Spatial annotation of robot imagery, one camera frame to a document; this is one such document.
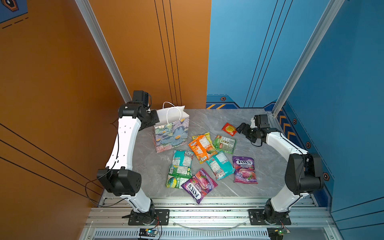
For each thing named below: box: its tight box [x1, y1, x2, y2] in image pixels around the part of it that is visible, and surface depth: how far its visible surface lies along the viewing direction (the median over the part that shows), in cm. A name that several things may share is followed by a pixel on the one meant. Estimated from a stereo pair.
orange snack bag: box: [188, 134, 218, 162], surface depth 96 cm
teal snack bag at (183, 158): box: [172, 149, 194, 167], surface depth 93 cm
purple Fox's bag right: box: [232, 156, 258, 184], surface depth 88 cm
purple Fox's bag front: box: [181, 168, 218, 205], surface depth 82 cm
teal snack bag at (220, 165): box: [206, 151, 236, 181], surface depth 90 cm
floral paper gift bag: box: [153, 101, 190, 154], surface depth 86 cm
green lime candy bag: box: [166, 165, 193, 189], surface depth 85 cm
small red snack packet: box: [221, 122, 238, 137], surface depth 111 cm
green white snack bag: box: [213, 135, 237, 154], surface depth 102 cm
